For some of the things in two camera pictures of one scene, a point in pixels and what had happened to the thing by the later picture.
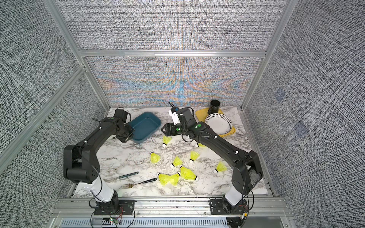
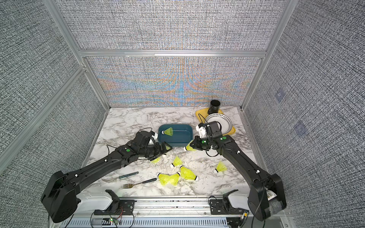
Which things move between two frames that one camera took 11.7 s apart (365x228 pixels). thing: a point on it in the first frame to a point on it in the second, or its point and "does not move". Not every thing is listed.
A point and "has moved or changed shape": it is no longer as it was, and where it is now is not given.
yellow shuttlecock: x=200 y=145 has moved or changed shape
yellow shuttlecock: x=164 y=179 does not move
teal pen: x=129 y=174 does not move
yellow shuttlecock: x=188 y=174 does not move
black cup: x=214 y=107 does not move
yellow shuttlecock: x=154 y=157 does not move
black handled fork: x=130 y=185 does not move
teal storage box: x=144 y=124 to x=176 y=135
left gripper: x=126 y=139 to x=159 y=152
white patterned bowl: x=219 y=122 does not move
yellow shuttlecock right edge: x=220 y=167 does not move
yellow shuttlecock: x=193 y=156 to x=188 y=147
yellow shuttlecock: x=177 y=162 does not move
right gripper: x=169 y=126 to x=197 y=139
